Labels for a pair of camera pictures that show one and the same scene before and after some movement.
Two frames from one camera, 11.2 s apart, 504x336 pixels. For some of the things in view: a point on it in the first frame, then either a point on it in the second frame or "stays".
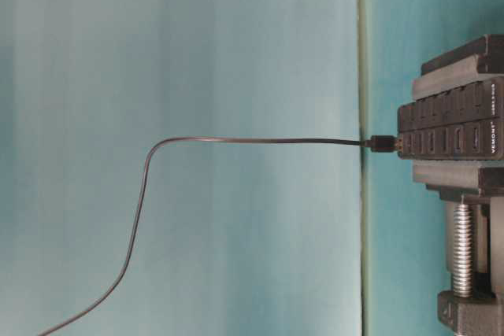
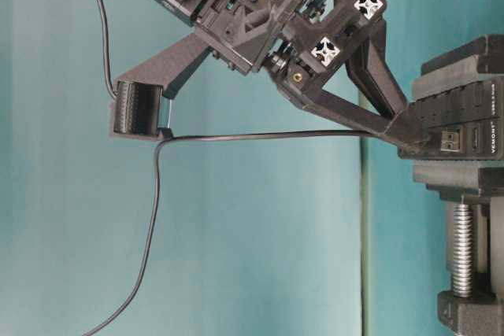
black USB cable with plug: x=375 y=144 to x=153 y=201
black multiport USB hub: x=465 y=123 stays
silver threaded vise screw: x=463 y=249 stays
